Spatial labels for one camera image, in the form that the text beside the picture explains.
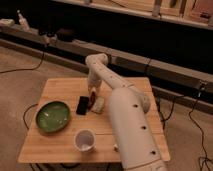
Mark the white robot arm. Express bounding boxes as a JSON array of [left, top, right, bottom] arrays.
[[85, 53, 168, 171]]

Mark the green plate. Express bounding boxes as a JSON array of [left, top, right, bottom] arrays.
[[35, 101, 71, 134]]

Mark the black floor cable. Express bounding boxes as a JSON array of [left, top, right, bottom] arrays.
[[0, 46, 46, 75]]

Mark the white cup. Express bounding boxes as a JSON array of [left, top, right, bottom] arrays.
[[74, 129, 95, 154]]

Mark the black device on ledge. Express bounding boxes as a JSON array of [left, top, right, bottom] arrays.
[[56, 28, 75, 42]]

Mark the white spray bottle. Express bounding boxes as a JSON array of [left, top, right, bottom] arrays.
[[17, 11, 30, 31]]

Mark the black cable at right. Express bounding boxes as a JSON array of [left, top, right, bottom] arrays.
[[156, 83, 213, 171]]

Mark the black rectangular block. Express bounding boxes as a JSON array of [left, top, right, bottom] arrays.
[[76, 96, 89, 115]]

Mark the red pepper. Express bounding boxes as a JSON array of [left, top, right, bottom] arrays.
[[88, 91, 96, 109]]

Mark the wooden table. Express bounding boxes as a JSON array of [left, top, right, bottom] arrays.
[[18, 85, 170, 164]]

